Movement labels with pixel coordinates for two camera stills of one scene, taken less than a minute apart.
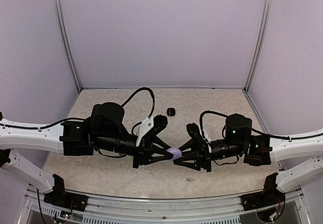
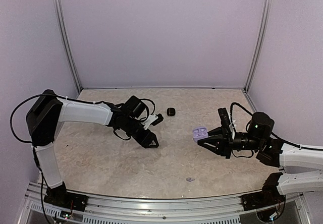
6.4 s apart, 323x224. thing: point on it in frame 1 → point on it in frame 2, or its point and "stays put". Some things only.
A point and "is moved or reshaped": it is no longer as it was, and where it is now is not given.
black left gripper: x=145 y=152 → x=145 y=141
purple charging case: x=176 y=152 is moved or reshaped
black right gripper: x=203 y=159 → x=223 y=141
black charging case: x=171 y=111 stays put
